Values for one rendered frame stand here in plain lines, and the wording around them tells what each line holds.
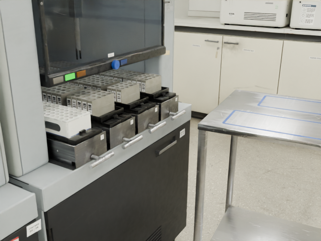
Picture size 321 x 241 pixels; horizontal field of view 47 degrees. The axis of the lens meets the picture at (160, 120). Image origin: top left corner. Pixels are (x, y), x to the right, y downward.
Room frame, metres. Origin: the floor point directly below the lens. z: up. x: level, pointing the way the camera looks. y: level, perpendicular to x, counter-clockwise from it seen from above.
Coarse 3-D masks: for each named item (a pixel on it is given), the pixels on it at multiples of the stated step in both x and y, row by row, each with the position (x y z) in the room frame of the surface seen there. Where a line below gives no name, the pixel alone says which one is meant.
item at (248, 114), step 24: (240, 96) 1.37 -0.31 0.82; (264, 96) 1.37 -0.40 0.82; (288, 96) 1.37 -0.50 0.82; (216, 120) 1.09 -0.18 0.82; (240, 120) 1.10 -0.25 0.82; (264, 120) 1.10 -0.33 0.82; (288, 120) 1.10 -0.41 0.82; (312, 120) 1.10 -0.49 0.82; (288, 144) 0.95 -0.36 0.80; (312, 144) 0.92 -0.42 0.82; (240, 216) 1.36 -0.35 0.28; (264, 216) 1.36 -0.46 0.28; (216, 240) 1.20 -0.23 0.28; (240, 240) 1.20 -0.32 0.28; (264, 240) 1.20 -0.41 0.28; (288, 240) 1.20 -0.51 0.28; (312, 240) 1.20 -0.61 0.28
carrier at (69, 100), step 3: (81, 90) 1.22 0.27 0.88; (84, 90) 1.22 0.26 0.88; (87, 90) 1.22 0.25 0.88; (75, 93) 1.19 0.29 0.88; (78, 93) 1.19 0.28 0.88; (66, 96) 1.15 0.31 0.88; (69, 96) 1.15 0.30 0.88; (72, 96) 1.15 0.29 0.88; (69, 99) 1.15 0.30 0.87; (69, 102) 1.15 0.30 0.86; (69, 105) 1.15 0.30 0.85; (72, 105) 1.15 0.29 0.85
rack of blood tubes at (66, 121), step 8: (48, 104) 1.12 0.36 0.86; (56, 104) 1.11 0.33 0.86; (48, 112) 1.05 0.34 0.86; (56, 112) 1.03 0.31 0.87; (64, 112) 1.03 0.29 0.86; (72, 112) 1.03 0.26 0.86; (80, 112) 1.03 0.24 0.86; (88, 112) 1.03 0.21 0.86; (48, 120) 0.99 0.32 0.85; (56, 120) 0.97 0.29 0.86; (64, 120) 0.96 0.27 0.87; (72, 120) 0.97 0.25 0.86; (80, 120) 1.00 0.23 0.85; (88, 120) 1.03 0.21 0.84; (48, 128) 1.05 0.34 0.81; (56, 128) 1.05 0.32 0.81; (64, 128) 0.96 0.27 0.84; (72, 128) 0.97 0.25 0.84; (80, 128) 0.99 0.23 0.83; (88, 128) 1.02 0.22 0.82; (64, 136) 0.96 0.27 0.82
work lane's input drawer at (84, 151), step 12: (48, 132) 0.99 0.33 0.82; (84, 132) 0.99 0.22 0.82; (96, 132) 1.01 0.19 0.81; (48, 144) 0.97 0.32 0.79; (60, 144) 0.95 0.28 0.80; (72, 144) 0.94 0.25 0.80; (84, 144) 0.95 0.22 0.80; (96, 144) 1.00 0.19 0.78; (60, 156) 0.95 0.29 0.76; (72, 156) 0.92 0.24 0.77; (84, 156) 0.95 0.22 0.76; (96, 156) 0.97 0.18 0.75; (108, 156) 0.97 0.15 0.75
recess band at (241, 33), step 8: (192, 32) 3.42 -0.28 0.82; (200, 32) 3.37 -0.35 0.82; (208, 32) 3.33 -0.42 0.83; (216, 32) 3.29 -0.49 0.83; (224, 32) 3.25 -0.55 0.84; (232, 32) 3.22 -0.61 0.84; (240, 32) 3.18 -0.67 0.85; (248, 32) 3.14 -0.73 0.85; (256, 32) 3.11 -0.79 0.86; (264, 32) 3.07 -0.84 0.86; (296, 40) 2.94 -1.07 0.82; (304, 40) 2.91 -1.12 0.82; (312, 40) 2.88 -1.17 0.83; (320, 40) 2.85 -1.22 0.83
